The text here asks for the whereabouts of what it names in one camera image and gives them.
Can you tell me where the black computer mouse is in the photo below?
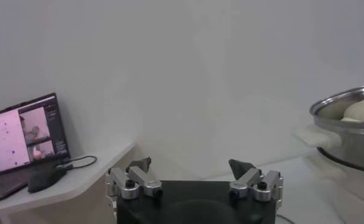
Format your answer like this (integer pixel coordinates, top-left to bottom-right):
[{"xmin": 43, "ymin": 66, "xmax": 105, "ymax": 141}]
[{"xmin": 27, "ymin": 167, "xmax": 68, "ymax": 194}]

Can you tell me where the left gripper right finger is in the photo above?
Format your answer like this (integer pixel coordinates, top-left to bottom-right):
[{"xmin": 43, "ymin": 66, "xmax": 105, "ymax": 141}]
[{"xmin": 228, "ymin": 158, "xmax": 284, "ymax": 203}]

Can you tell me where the stainless steel steamer basket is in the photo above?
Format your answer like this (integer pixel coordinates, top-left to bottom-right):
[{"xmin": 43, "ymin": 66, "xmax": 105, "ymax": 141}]
[{"xmin": 294, "ymin": 82, "xmax": 364, "ymax": 173}]

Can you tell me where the laptop with pink screen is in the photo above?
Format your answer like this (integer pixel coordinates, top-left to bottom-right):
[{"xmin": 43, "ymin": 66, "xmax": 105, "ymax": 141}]
[{"xmin": 0, "ymin": 93, "xmax": 71, "ymax": 204}]

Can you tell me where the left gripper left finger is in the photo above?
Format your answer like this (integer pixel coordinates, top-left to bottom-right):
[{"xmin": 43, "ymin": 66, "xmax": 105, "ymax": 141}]
[{"xmin": 105, "ymin": 156, "xmax": 164, "ymax": 201}]

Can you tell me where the white side desk with mouse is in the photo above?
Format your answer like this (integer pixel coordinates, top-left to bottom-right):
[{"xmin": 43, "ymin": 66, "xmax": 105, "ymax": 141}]
[{"xmin": 0, "ymin": 141, "xmax": 136, "ymax": 224}]

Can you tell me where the white steamed baozi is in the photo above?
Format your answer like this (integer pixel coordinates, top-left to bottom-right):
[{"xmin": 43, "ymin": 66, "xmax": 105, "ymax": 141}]
[{"xmin": 340, "ymin": 98, "xmax": 364, "ymax": 123}]

